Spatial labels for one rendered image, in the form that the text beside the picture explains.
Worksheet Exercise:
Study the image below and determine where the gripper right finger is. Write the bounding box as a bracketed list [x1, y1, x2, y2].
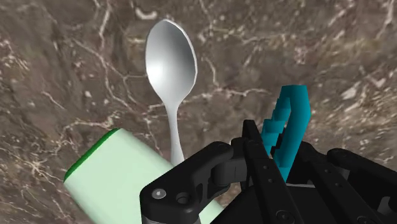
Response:
[286, 141, 397, 224]

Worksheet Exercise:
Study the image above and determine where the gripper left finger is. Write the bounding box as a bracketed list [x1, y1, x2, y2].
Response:
[139, 119, 306, 224]

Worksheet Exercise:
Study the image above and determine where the teal jagged tool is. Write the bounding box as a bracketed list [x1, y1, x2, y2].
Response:
[261, 85, 312, 183]

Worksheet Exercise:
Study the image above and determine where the pale green rounded box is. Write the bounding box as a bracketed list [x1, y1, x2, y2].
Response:
[63, 127, 225, 224]

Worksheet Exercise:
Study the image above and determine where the silver metal spoon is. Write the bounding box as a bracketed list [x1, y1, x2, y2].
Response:
[144, 18, 199, 167]

